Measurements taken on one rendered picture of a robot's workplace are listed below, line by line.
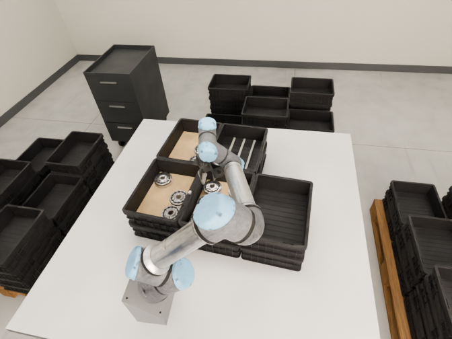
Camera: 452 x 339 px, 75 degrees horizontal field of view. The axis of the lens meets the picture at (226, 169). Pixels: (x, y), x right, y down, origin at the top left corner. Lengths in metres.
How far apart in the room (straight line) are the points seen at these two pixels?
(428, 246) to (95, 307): 1.91
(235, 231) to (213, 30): 3.97
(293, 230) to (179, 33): 3.80
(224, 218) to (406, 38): 4.16
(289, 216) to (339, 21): 3.33
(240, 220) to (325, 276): 0.78
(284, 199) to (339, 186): 0.43
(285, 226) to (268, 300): 0.35
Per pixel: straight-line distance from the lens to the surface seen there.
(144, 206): 1.67
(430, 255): 2.23
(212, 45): 4.71
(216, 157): 1.17
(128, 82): 2.86
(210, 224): 0.83
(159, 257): 1.07
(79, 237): 1.87
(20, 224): 2.45
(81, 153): 2.77
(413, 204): 2.60
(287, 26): 4.47
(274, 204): 1.59
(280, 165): 1.97
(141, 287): 1.34
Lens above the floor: 2.08
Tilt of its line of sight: 45 degrees down
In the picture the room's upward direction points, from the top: 5 degrees counter-clockwise
